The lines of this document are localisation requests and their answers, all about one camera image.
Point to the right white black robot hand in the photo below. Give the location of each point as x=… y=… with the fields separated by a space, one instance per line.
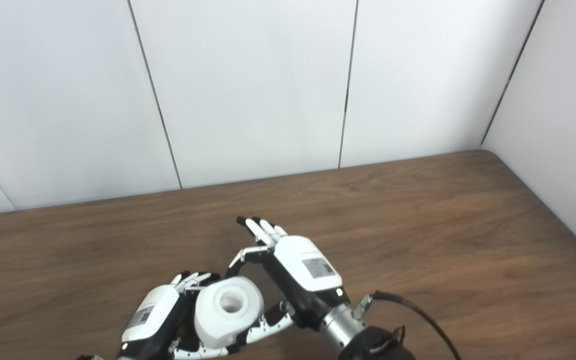
x=308 y=280

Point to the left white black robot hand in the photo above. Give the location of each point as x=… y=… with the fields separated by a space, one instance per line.
x=155 y=315

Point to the round white plastic piece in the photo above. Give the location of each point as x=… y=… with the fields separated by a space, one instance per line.
x=228 y=310

